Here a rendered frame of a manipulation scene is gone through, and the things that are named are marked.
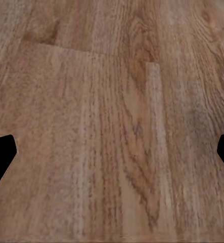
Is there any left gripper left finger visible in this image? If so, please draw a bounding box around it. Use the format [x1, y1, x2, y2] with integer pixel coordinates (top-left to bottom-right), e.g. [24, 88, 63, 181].
[0, 134, 17, 180]

